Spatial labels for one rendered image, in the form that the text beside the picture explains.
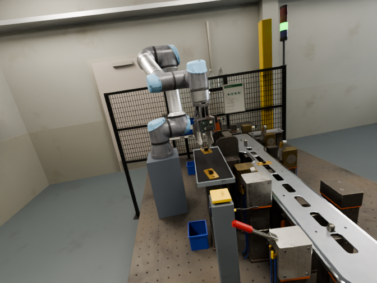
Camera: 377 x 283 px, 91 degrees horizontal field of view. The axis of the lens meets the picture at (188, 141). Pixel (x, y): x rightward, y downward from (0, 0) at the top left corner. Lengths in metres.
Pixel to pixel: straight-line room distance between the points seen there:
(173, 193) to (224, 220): 0.64
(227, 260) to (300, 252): 0.24
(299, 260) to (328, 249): 0.11
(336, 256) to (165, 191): 0.86
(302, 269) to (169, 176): 0.78
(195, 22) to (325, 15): 2.56
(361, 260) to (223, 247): 0.37
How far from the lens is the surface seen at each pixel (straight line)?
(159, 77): 0.80
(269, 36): 2.27
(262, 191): 0.82
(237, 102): 2.10
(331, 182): 1.00
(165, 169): 1.16
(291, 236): 0.66
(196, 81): 0.73
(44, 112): 4.34
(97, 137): 4.05
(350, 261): 0.73
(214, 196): 0.62
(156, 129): 1.12
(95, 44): 3.98
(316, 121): 5.12
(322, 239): 0.76
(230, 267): 0.79
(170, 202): 1.27
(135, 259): 1.16
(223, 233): 0.68
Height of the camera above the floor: 1.51
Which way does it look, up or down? 17 degrees down
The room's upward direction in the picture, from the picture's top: 9 degrees counter-clockwise
